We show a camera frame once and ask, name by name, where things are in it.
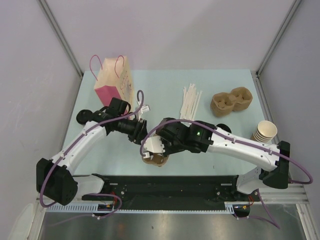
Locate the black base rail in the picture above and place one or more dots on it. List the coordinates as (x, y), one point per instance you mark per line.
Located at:
(172, 193)

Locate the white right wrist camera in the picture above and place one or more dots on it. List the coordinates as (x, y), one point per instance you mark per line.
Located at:
(153, 145)

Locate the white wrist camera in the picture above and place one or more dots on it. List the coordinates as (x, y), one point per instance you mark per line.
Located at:
(145, 108)
(153, 145)

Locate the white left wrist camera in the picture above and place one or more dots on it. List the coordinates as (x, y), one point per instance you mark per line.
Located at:
(145, 108)

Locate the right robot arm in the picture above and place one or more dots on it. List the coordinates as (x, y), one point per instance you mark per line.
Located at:
(270, 160)

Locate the brown paper cup stack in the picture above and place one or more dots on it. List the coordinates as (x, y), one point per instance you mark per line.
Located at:
(264, 132)

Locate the brown pulp cup carrier stack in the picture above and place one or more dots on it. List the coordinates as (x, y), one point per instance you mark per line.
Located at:
(223, 103)

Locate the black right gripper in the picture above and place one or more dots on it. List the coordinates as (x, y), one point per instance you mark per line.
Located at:
(167, 151)

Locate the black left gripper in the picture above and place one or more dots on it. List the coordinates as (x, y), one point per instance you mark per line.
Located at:
(139, 132)

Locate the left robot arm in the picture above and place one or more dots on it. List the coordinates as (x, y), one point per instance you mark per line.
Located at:
(55, 177)

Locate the left aluminium frame post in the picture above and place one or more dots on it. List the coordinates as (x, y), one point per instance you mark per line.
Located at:
(49, 15)

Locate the aluminium frame post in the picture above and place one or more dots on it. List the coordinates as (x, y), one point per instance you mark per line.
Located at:
(49, 15)
(296, 4)

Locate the single brown pulp cup carrier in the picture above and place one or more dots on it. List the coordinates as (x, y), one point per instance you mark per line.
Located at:
(156, 159)

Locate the white wrapped straws bundle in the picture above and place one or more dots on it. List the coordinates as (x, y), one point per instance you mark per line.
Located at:
(190, 102)

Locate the black cup lid stack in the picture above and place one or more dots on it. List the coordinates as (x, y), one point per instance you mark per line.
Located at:
(224, 127)

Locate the right aluminium frame post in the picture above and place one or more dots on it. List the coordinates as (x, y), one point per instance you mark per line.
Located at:
(296, 4)

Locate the pink paper gift bag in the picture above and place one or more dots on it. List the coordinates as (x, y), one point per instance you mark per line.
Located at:
(114, 80)

